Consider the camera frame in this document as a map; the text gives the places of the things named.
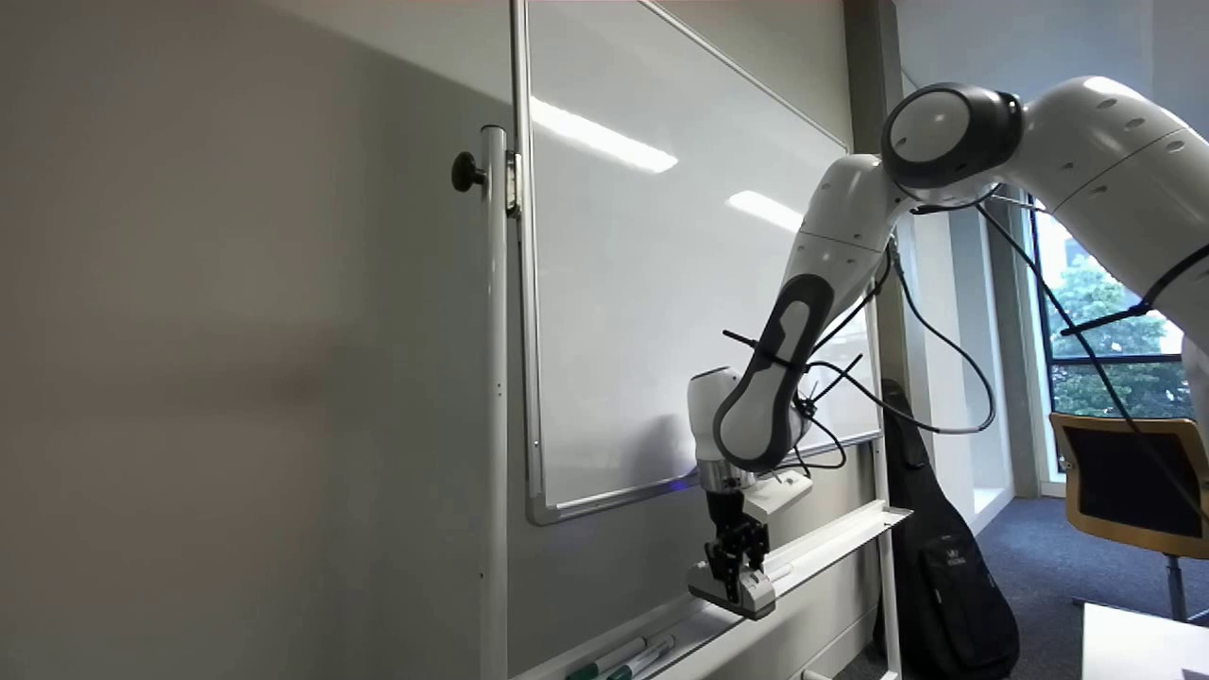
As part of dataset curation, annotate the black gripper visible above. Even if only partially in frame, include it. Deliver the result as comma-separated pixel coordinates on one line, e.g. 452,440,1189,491
703,491,769,582

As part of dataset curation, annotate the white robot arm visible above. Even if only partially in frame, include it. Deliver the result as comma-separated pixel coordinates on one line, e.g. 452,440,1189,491
689,75,1209,589

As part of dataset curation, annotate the green capped marker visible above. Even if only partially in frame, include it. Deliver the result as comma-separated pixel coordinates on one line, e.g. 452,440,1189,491
562,637,646,680

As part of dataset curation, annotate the black bag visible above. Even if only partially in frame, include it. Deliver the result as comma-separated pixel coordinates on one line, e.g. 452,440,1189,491
885,382,1021,680

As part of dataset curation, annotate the white whiteboard with tray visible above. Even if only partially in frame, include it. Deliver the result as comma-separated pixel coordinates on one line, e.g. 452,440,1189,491
511,0,885,680

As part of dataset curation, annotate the white table corner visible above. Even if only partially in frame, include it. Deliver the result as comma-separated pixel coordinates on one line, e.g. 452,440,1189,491
1081,603,1209,680

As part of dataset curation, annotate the wooden framed chair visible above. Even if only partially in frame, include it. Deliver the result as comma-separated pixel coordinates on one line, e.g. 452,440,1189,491
1052,414,1209,620

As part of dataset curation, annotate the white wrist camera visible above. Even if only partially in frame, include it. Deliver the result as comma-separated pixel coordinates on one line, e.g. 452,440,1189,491
743,468,814,520

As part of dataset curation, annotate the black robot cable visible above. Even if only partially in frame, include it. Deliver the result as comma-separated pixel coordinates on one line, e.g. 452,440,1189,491
723,198,1209,474

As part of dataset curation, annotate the white whiteboard stand frame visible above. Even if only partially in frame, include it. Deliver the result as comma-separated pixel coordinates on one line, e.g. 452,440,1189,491
448,124,513,680

